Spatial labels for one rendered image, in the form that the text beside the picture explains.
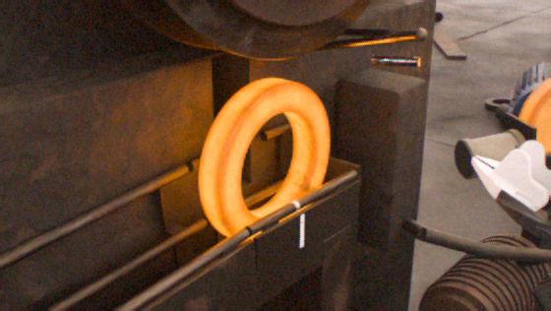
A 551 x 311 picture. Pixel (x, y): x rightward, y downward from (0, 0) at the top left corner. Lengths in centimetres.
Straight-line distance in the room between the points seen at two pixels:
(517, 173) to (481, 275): 30
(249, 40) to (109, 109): 15
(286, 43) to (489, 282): 49
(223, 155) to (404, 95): 29
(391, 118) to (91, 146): 40
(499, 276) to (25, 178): 66
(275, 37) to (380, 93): 26
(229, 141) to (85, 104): 15
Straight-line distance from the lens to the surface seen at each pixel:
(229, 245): 68
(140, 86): 68
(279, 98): 72
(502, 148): 103
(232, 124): 68
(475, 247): 99
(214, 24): 60
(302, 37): 69
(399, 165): 91
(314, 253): 80
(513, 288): 103
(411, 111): 90
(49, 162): 64
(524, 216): 72
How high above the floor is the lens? 105
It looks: 22 degrees down
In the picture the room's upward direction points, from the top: straight up
